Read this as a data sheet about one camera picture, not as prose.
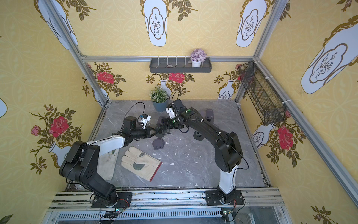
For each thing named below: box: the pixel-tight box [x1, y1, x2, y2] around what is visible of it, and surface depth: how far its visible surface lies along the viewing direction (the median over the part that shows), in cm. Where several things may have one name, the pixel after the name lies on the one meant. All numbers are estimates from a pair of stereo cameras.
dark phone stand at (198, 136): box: [193, 130, 205, 141], surface depth 99 cm
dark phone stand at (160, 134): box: [155, 128, 166, 138], surface depth 90 cm
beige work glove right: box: [120, 146, 163, 182], surface depth 87 cm
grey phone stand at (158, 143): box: [151, 138, 166, 150], surface depth 97 cm
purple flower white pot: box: [190, 48, 207, 68], surface depth 85 cm
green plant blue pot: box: [149, 87, 170, 112], surface depth 109 cm
